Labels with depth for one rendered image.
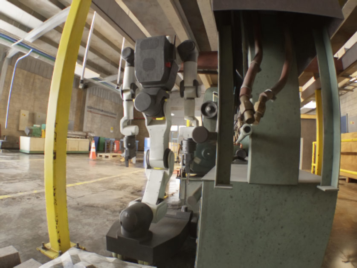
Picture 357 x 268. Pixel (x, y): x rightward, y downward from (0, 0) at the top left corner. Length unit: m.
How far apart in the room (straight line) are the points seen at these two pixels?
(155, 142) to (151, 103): 0.33
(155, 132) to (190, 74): 0.44
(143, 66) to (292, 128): 0.94
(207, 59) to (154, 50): 1.36
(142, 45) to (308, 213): 1.23
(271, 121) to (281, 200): 0.26
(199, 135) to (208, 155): 1.92
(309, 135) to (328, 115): 7.10
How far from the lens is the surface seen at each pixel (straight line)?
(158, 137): 1.36
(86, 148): 10.87
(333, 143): 0.64
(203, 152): 2.39
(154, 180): 1.39
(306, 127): 7.72
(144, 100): 1.16
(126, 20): 2.02
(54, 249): 1.39
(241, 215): 0.70
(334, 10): 0.61
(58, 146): 1.19
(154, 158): 1.38
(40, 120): 11.40
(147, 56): 1.28
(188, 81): 1.28
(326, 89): 0.65
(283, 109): 0.65
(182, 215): 1.52
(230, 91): 0.58
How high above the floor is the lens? 0.71
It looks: 3 degrees up
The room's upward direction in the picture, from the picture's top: 3 degrees clockwise
